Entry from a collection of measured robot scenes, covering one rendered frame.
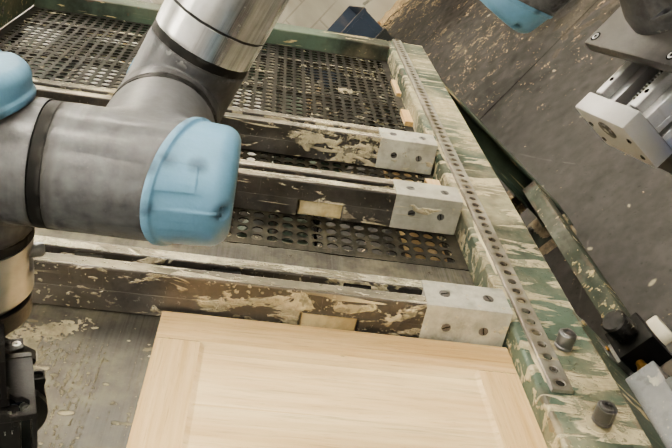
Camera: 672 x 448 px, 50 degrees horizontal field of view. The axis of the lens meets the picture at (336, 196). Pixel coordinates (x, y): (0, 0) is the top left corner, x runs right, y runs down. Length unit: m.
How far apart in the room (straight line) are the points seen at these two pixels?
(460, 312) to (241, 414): 0.34
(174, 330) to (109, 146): 0.59
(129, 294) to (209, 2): 0.59
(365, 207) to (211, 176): 0.92
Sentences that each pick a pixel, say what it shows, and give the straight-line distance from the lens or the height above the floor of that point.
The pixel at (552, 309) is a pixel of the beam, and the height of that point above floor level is 0.84.
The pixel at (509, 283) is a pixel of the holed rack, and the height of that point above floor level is 0.89.
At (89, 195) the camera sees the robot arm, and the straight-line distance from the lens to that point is 0.41.
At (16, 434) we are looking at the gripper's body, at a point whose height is 1.45.
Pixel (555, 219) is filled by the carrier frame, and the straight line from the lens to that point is 2.44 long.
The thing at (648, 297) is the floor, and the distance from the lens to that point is 2.29.
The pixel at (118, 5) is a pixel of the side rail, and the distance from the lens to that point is 2.37.
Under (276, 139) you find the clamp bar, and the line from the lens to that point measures 1.52.
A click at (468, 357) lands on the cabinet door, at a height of 0.94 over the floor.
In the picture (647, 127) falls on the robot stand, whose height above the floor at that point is 0.97.
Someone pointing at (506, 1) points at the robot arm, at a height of 1.22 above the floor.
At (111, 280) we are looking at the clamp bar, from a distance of 1.01.
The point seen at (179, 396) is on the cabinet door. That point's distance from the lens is 0.89.
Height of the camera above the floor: 1.57
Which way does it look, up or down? 21 degrees down
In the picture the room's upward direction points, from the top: 48 degrees counter-clockwise
